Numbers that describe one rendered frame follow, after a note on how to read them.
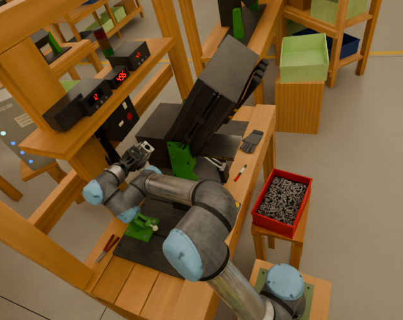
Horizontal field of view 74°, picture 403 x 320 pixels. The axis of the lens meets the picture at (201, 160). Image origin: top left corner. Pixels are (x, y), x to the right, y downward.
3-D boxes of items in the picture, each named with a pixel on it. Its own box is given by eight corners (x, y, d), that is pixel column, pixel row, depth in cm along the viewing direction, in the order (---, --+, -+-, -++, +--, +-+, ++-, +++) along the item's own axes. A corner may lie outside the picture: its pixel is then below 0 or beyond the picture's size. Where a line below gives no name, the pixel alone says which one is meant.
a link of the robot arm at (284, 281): (308, 286, 93) (311, 272, 83) (292, 322, 87) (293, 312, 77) (276, 268, 99) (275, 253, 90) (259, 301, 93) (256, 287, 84)
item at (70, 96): (90, 107, 107) (81, 92, 102) (65, 132, 98) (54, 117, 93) (77, 106, 110) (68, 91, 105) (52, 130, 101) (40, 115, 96)
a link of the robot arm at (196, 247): (300, 320, 84) (217, 204, 60) (278, 369, 77) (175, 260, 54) (268, 303, 93) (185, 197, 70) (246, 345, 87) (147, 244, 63)
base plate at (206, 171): (249, 123, 184) (249, 120, 183) (185, 280, 120) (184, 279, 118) (194, 119, 201) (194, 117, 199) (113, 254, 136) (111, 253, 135)
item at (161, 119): (199, 146, 176) (187, 103, 152) (180, 181, 158) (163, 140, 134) (175, 143, 183) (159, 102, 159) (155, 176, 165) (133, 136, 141)
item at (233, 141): (242, 140, 142) (242, 136, 140) (234, 162, 133) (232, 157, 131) (178, 133, 158) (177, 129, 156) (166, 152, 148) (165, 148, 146)
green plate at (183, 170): (200, 171, 140) (195, 136, 129) (193, 181, 134) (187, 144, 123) (181, 168, 145) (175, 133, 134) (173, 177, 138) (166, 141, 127)
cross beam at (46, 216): (173, 75, 190) (170, 63, 184) (44, 237, 114) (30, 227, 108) (168, 75, 192) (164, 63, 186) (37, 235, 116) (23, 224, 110)
